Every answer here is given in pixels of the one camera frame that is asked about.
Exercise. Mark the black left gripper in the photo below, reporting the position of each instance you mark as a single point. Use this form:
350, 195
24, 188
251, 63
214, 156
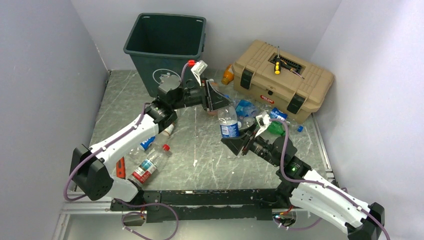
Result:
215, 100

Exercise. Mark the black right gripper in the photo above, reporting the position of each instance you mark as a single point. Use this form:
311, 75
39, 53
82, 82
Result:
236, 144

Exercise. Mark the pepsi bottle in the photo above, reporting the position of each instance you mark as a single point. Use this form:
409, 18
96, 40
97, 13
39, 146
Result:
142, 147
228, 122

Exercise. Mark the crushed blue label bottle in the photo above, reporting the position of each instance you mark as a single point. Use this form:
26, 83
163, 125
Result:
244, 108

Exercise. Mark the clear bottle red cap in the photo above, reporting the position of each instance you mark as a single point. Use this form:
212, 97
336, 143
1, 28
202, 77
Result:
156, 159

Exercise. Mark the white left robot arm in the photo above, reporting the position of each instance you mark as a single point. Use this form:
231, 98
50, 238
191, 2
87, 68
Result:
91, 167

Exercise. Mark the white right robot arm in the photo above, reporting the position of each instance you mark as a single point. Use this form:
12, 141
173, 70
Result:
303, 187

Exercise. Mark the dark green trash bin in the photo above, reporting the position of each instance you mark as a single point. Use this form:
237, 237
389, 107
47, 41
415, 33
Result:
160, 44

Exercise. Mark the tall orange drink bottle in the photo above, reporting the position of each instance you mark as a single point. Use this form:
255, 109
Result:
212, 92

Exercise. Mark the orange bottle behind toolbox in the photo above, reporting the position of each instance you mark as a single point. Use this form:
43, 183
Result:
228, 75

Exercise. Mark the green plastic bottle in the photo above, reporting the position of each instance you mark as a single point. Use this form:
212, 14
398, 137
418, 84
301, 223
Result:
277, 128

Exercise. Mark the blue label bottle by toolbox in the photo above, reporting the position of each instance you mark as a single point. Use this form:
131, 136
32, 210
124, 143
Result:
275, 113

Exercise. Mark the white label green cap bottle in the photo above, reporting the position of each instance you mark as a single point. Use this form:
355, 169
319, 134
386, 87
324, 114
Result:
164, 136

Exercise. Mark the tan plastic toolbox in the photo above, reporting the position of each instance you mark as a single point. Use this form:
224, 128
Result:
254, 76

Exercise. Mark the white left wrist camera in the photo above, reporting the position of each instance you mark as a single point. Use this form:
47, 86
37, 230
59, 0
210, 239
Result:
197, 68

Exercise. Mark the yellow handled screwdriver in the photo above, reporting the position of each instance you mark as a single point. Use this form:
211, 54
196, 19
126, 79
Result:
277, 65

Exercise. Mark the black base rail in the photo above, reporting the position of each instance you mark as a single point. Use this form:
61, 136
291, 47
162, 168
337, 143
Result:
165, 205

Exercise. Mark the red handled adjustable wrench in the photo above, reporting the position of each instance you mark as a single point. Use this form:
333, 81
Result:
121, 168

